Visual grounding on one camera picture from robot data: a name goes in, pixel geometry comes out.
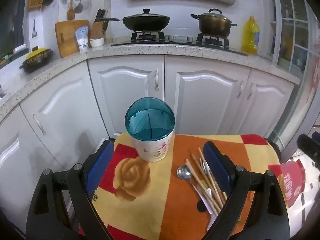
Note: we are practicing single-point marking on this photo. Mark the black wok with lid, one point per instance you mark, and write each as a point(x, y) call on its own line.
point(147, 23)

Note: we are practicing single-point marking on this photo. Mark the yellow oil bottle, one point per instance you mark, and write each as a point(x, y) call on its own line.
point(250, 37)

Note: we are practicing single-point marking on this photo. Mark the white blue pouch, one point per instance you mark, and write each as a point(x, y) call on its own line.
point(82, 38)

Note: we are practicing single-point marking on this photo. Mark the red bag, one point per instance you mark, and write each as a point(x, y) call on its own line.
point(291, 180)

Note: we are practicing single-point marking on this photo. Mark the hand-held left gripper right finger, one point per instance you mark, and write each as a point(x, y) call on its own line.
point(217, 171)

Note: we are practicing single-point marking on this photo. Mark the bundle of wooden chopsticks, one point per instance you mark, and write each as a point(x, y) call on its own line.
point(197, 177)

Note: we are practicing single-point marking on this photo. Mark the white framed glass door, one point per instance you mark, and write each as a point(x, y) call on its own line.
point(287, 30)

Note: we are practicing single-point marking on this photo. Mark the white cabinet door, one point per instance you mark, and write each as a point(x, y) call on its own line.
point(15, 160)
point(70, 110)
point(205, 100)
point(125, 100)
point(270, 105)

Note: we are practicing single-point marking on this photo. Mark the black gas stove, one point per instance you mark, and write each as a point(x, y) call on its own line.
point(175, 43)

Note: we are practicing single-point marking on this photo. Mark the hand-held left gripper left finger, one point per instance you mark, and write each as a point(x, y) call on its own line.
point(100, 166)

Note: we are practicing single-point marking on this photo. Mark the white container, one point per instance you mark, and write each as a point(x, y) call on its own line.
point(20, 48)

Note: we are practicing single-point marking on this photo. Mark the small white bowl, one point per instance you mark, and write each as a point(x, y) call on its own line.
point(97, 42)

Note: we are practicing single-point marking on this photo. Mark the yellow black casserole pot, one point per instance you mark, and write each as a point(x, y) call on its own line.
point(37, 58)

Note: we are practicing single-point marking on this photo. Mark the metal fork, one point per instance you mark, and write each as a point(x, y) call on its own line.
point(205, 167)

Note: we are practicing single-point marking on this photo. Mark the wooden cutting board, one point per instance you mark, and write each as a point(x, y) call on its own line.
point(66, 37)

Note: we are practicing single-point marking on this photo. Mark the printed orange yellow blanket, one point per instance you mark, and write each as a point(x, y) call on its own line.
point(162, 205)

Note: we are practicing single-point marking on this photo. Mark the floral utensil holder teal rim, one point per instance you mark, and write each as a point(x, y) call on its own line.
point(152, 152)

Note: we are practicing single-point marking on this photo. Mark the metal peeler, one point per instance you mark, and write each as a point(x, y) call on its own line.
point(34, 33)

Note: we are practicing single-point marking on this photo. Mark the wooden knife block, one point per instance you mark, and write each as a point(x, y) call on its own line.
point(96, 31)

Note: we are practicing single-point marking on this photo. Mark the bronze pot with lid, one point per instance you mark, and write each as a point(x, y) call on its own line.
point(215, 25)

